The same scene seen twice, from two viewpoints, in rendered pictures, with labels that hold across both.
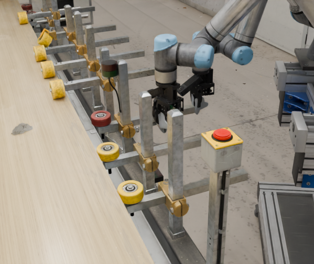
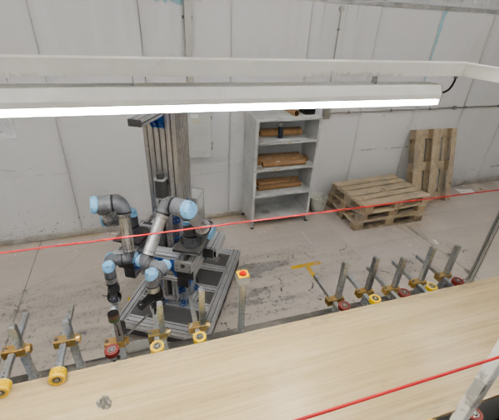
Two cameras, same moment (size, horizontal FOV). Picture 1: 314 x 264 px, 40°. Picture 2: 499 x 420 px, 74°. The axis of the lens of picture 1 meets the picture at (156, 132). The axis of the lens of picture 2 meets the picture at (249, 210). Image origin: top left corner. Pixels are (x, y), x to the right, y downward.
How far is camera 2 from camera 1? 1.82 m
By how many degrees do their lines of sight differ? 74
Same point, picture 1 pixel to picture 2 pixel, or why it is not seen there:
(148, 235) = not seen: hidden behind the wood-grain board
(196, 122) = not seen: outside the picture
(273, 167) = (83, 314)
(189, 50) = (164, 267)
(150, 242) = not seen: hidden behind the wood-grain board
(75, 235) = (229, 360)
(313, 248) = (176, 312)
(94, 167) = (174, 352)
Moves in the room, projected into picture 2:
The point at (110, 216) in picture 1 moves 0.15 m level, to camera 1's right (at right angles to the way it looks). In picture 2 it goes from (218, 346) to (222, 325)
